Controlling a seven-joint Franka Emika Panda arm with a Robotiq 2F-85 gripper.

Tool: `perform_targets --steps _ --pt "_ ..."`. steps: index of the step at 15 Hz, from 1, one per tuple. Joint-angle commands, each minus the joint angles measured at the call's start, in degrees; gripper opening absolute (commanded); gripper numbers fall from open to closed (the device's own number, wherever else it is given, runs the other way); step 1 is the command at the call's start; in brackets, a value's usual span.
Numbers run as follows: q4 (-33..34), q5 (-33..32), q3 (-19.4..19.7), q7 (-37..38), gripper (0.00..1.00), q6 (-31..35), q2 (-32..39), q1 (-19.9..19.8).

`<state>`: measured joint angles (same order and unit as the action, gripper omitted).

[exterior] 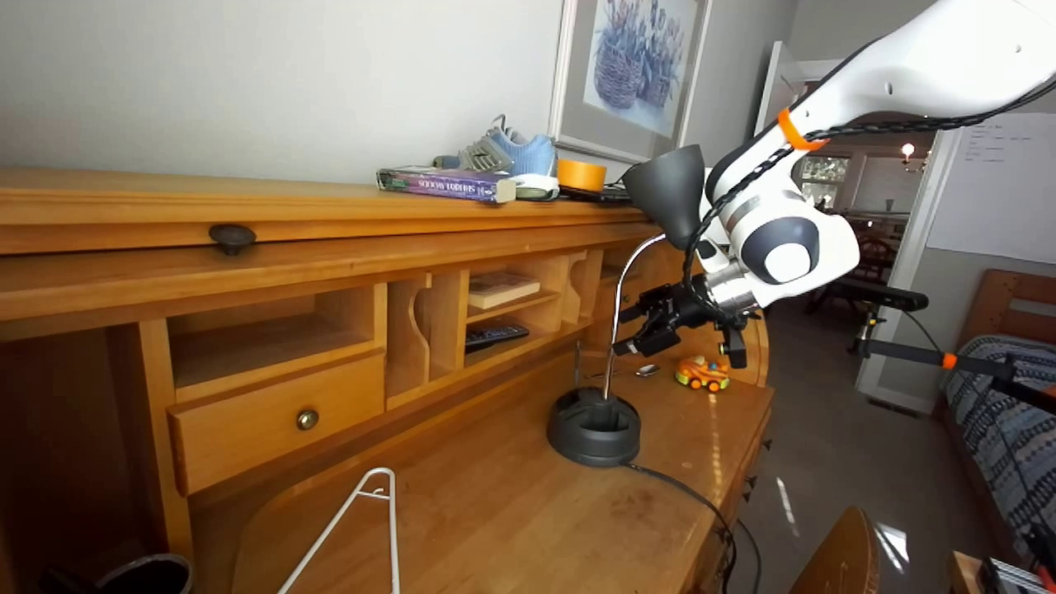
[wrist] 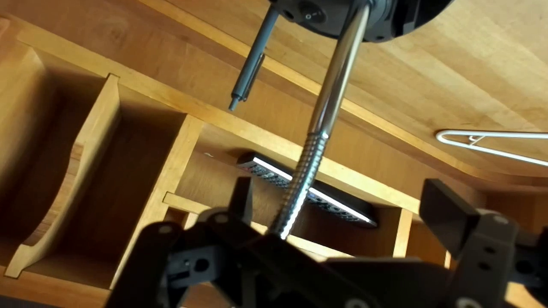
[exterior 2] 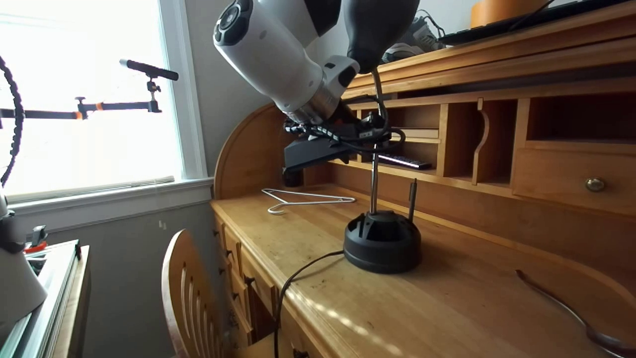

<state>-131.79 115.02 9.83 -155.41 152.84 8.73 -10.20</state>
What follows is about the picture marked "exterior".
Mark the wooden drawer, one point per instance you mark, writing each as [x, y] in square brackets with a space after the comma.
[264, 421]

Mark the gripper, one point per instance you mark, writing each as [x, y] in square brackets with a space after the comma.
[683, 307]

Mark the wooden headboard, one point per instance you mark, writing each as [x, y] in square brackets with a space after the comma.
[1006, 305]

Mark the purple book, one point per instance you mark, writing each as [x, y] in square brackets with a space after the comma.
[445, 185]

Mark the black gooseneck desk lamp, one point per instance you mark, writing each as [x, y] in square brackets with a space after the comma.
[592, 429]

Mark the black cup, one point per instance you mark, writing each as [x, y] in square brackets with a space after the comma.
[148, 575]

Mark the brass drawer knob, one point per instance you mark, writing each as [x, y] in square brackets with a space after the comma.
[307, 420]

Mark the small metal spoon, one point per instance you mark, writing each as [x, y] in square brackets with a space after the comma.
[648, 370]

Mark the camera on tripod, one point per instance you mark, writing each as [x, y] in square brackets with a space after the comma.
[887, 295]

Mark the orange tape roll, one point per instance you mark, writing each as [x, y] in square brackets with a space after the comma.
[581, 175]

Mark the wooden roll-top desk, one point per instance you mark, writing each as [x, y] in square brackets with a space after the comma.
[330, 272]

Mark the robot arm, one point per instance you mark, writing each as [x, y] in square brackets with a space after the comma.
[932, 58]

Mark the wooden chair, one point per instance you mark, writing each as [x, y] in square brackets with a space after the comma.
[837, 557]

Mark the blue and grey sneaker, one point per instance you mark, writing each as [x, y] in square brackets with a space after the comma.
[516, 157]

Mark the small tan book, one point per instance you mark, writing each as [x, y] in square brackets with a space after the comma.
[502, 289]

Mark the bed with patterned blanket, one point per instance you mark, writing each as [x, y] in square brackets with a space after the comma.
[1002, 437]

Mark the framed basket picture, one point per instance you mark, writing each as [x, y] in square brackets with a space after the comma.
[631, 66]

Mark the white paper sheet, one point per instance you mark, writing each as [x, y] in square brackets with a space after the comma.
[998, 186]

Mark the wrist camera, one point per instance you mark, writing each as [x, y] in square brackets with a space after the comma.
[734, 346]

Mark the window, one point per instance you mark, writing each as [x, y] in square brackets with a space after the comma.
[825, 177]

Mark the orange toy car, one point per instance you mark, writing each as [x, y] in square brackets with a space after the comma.
[703, 374]

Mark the black remote control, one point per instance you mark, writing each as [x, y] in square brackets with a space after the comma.
[495, 335]

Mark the flat black device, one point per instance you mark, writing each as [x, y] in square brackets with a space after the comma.
[606, 196]

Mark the dark roll-top knob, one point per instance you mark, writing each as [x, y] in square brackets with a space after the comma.
[232, 238]

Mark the wall light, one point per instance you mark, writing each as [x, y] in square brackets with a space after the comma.
[908, 153]

